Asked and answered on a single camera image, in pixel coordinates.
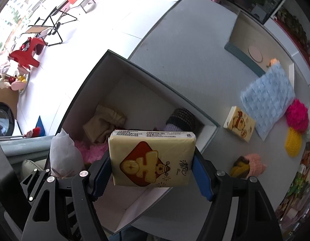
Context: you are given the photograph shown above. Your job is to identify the white cloth bundle with twine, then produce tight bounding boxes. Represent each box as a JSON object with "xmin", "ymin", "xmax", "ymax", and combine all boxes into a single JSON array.
[{"xmin": 50, "ymin": 129, "xmax": 84, "ymax": 179}]

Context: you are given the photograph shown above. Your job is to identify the beige sock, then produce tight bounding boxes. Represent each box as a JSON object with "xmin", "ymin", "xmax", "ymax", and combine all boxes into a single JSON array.
[{"xmin": 83, "ymin": 104, "xmax": 126, "ymax": 143}]

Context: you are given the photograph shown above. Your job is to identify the yellow tissue pack red diamond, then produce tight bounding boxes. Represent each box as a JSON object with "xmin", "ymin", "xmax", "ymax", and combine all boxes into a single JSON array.
[{"xmin": 108, "ymin": 130, "xmax": 196, "ymax": 188}]

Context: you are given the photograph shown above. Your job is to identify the striped purple knitted hat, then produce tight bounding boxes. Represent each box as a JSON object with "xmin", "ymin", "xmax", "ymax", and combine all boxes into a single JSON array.
[{"xmin": 163, "ymin": 108, "xmax": 202, "ymax": 133}]

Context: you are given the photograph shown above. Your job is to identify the cluttered snack pile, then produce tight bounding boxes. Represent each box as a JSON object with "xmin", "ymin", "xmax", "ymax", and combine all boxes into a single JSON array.
[{"xmin": 276, "ymin": 141, "xmax": 310, "ymax": 234}]

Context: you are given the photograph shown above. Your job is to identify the pink knitted pouch yellow filling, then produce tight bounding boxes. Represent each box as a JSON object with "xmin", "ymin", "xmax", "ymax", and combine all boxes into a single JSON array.
[{"xmin": 230, "ymin": 153, "xmax": 266, "ymax": 179}]

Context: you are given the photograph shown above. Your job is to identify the light pink fluffy pompom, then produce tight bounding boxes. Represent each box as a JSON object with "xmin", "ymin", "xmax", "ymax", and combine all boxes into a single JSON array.
[{"xmin": 75, "ymin": 140, "xmax": 108, "ymax": 164}]

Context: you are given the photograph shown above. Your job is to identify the yellow mesh knitted item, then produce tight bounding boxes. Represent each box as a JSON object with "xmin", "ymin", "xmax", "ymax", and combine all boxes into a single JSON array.
[{"xmin": 284, "ymin": 127, "xmax": 302, "ymax": 157}]

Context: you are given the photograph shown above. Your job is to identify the yellow tissue pack bear print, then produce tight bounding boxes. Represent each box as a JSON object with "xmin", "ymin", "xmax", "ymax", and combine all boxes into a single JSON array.
[{"xmin": 223, "ymin": 106, "xmax": 256, "ymax": 143}]

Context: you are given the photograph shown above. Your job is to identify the magenta fluffy pompom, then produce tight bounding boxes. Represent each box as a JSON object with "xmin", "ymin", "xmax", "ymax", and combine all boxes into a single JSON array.
[{"xmin": 286, "ymin": 98, "xmax": 309, "ymax": 133}]

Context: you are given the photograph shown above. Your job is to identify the light blue dotted blanket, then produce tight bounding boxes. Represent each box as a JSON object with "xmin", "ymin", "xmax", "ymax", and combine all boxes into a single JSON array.
[{"xmin": 240, "ymin": 63, "xmax": 295, "ymax": 140}]

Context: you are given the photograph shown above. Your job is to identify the dark green storage box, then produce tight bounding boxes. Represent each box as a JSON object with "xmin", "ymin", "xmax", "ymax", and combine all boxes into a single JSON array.
[{"xmin": 59, "ymin": 51, "xmax": 219, "ymax": 237}]

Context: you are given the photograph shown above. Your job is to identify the red plastic stool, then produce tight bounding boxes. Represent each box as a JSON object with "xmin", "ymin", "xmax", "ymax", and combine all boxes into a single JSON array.
[{"xmin": 8, "ymin": 37, "xmax": 47, "ymax": 69}]

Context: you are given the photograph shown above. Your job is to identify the round wooden coaster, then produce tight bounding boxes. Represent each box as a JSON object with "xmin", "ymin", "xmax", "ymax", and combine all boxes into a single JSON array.
[{"xmin": 248, "ymin": 45, "xmax": 263, "ymax": 63}]

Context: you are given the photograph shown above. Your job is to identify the shallow teal box lid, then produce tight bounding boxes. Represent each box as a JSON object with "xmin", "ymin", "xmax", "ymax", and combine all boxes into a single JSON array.
[{"xmin": 225, "ymin": 11, "xmax": 295, "ymax": 86}]

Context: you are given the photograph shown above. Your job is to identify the black folding chair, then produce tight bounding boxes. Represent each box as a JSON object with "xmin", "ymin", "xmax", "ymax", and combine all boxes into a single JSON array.
[{"xmin": 22, "ymin": 7, "xmax": 78, "ymax": 46}]

